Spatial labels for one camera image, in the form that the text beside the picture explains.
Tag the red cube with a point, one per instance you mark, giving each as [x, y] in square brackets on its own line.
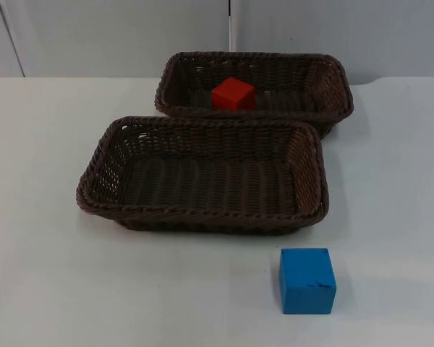
[231, 94]

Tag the dark brown wicker basket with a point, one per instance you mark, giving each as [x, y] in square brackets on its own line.
[296, 83]
[209, 184]

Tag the blue cube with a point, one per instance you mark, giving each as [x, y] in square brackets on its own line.
[307, 282]

